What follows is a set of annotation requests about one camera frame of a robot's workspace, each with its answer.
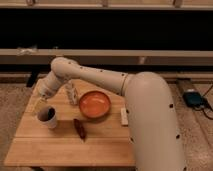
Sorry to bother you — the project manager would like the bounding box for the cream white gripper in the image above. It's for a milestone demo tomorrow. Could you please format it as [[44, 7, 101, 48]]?
[[34, 71, 68, 113]]

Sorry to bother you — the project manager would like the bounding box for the orange ceramic bowl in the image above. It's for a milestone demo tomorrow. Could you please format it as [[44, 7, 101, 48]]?
[[79, 91, 111, 119]]

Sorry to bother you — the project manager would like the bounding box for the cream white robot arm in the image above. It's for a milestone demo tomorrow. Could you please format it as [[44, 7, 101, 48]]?
[[38, 57, 187, 171]]

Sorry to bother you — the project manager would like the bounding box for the white paper cup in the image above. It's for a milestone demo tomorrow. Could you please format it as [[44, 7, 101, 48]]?
[[37, 106, 57, 129]]

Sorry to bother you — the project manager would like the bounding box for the small white bottle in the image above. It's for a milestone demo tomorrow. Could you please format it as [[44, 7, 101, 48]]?
[[65, 81, 78, 105]]

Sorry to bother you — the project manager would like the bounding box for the wooden table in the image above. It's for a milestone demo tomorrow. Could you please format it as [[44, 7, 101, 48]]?
[[4, 88, 134, 167]]

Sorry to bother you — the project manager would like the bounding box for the red chip bag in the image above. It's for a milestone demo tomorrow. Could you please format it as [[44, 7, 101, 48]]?
[[74, 119, 86, 140]]

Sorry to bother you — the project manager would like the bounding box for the small wooden block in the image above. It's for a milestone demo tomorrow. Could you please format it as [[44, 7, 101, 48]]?
[[121, 108, 128, 126]]

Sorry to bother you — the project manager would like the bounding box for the dark blue power adapter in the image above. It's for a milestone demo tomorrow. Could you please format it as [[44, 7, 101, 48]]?
[[183, 89, 204, 107]]

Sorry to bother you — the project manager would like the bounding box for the grey metal rail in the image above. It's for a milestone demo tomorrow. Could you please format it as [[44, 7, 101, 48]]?
[[0, 48, 213, 66]]

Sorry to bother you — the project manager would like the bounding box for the black cable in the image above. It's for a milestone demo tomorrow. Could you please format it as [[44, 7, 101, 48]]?
[[194, 83, 213, 120]]

